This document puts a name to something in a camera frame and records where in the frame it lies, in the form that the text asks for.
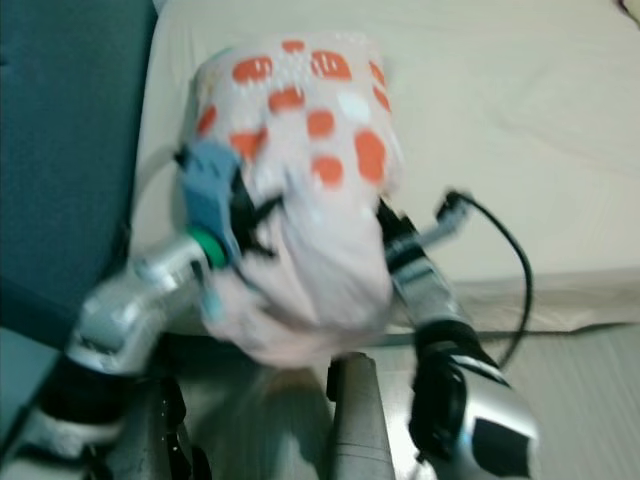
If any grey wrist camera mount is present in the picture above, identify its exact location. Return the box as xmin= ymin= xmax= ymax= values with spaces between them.
xmin=182 ymin=140 xmax=246 ymax=266
xmin=420 ymin=188 xmax=476 ymax=251

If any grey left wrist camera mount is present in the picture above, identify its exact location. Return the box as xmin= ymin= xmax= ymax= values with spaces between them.
xmin=182 ymin=140 xmax=246 ymax=266

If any pink pillow orange print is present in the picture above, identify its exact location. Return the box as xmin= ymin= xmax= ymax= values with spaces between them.
xmin=190 ymin=35 xmax=406 ymax=366

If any teal padded headboard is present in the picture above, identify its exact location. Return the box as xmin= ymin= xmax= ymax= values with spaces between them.
xmin=0 ymin=0 xmax=161 ymax=351

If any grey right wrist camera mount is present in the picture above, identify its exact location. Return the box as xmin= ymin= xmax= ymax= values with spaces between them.
xmin=420 ymin=188 xmax=476 ymax=251

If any cream bed mattress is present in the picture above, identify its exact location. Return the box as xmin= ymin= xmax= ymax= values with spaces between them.
xmin=130 ymin=0 xmax=640 ymax=336

